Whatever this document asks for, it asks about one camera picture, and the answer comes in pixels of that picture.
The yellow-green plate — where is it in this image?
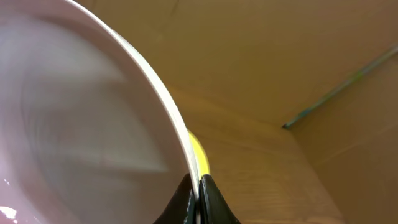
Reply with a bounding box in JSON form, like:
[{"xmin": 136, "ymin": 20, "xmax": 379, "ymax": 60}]
[{"xmin": 188, "ymin": 131, "xmax": 210, "ymax": 179}]

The white plate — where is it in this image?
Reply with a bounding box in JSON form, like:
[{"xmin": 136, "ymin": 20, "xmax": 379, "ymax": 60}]
[{"xmin": 1, "ymin": 1, "xmax": 198, "ymax": 223}]

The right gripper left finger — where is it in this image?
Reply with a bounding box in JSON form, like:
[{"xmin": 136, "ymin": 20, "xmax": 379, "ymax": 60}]
[{"xmin": 154, "ymin": 174, "xmax": 196, "ymax": 224}]

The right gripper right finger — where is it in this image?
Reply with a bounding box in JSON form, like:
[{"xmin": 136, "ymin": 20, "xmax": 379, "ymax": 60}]
[{"xmin": 199, "ymin": 174, "xmax": 241, "ymax": 224}]

